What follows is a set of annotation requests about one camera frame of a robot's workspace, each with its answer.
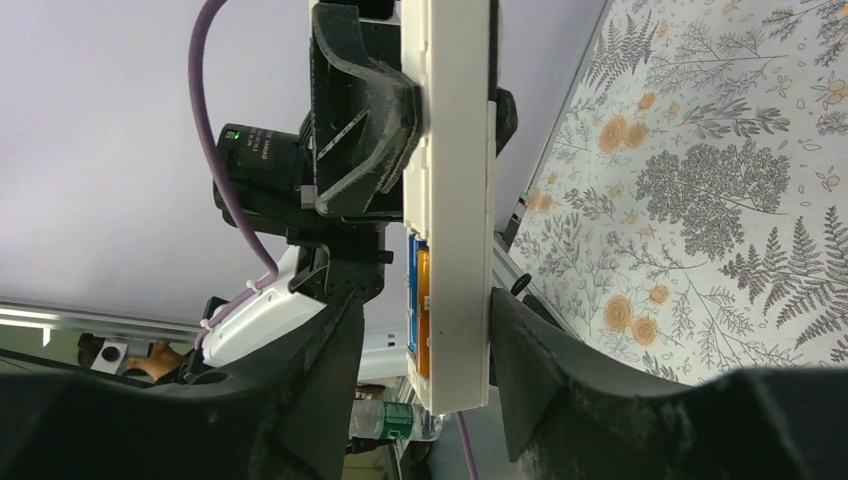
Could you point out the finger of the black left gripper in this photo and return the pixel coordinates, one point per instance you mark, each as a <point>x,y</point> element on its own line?
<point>505,108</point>
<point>366,114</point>

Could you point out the white remote control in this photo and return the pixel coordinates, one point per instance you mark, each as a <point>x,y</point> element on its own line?
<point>449,194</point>

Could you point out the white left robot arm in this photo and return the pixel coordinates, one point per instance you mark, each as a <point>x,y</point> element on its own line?
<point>312,205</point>

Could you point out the orange battery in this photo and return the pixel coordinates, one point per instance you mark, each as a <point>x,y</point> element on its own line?
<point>423,312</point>

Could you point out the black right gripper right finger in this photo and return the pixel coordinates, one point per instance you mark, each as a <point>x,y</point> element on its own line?
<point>570,412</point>

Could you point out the blue battery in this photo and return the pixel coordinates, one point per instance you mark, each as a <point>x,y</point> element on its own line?
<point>412,285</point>

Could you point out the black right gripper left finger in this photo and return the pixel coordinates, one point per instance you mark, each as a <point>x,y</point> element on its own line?
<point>280,412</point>

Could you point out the floral patterned table mat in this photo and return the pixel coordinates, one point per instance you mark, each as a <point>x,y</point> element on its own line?
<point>691,214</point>

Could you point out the clear plastic water bottle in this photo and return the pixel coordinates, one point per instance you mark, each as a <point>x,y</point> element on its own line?
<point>382,420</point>

